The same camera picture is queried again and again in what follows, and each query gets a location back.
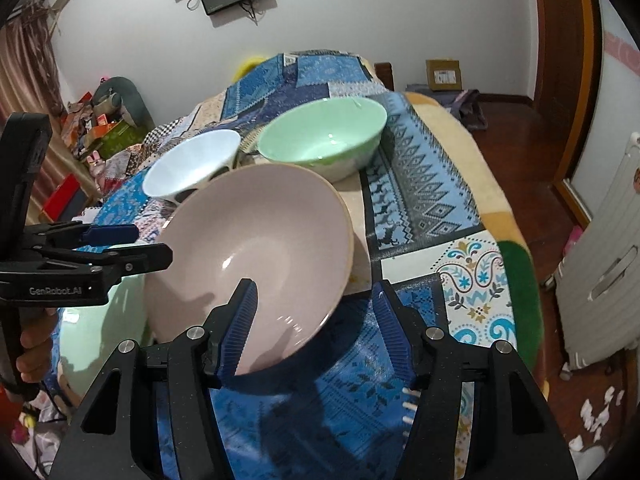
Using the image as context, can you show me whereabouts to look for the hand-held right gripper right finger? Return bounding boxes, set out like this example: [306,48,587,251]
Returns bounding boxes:
[371,280,573,480]

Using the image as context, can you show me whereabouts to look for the green bag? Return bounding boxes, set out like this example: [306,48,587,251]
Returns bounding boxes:
[85,120,146,158]

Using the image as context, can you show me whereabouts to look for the person's left hand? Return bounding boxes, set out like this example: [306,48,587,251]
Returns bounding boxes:
[15,305,58,391]

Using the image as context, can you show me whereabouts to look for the pile of boxes and toys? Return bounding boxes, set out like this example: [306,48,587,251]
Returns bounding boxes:
[60,91,126,156]

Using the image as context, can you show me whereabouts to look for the grey curved pillow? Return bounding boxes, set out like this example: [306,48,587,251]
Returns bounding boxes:
[94,76,156,131]

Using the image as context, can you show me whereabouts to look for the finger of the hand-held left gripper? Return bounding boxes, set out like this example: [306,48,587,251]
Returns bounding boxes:
[30,243,173,286]
[22,221,140,251]

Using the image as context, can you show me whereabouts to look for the striped brown curtain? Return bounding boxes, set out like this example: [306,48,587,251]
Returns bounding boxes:
[0,2,66,226]

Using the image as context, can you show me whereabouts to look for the grey bag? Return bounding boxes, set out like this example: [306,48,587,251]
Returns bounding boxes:
[406,84,488,131]

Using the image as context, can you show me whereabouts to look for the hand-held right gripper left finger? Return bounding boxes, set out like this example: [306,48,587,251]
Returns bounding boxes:
[50,277,258,480]

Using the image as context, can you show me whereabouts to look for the pink rabbit toy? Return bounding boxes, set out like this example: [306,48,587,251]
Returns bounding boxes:
[86,150,108,193]

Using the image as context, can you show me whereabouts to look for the white radiator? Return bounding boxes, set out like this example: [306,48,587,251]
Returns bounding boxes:
[552,132,640,371]

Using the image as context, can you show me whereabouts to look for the white bowl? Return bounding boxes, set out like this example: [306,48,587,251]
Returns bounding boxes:
[142,129,242,203]

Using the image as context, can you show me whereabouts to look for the green bowl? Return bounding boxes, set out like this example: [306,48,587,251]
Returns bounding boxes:
[257,96,389,183]

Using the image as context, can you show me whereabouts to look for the green plate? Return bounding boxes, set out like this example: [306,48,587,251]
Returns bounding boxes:
[56,242,161,408]

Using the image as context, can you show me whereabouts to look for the cardboard box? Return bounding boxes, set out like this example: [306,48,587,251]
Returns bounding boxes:
[425,58,463,92]

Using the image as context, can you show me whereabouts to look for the wooden door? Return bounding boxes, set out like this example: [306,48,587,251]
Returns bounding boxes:
[529,0,576,111]

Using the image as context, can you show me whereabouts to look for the pink bowl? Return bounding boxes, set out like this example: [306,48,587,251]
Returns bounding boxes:
[144,164,355,377]

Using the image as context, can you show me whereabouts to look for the patchwork blanket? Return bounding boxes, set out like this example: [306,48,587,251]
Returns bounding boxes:
[30,50,546,480]

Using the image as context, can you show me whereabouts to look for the red box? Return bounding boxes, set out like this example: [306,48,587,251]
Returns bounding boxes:
[39,175,83,221]

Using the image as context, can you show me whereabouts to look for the white paper scraps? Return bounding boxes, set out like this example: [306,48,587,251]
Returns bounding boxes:
[559,360,628,453]

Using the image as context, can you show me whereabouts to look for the yellow foam noodle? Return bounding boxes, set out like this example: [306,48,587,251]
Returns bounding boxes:
[235,55,271,78]

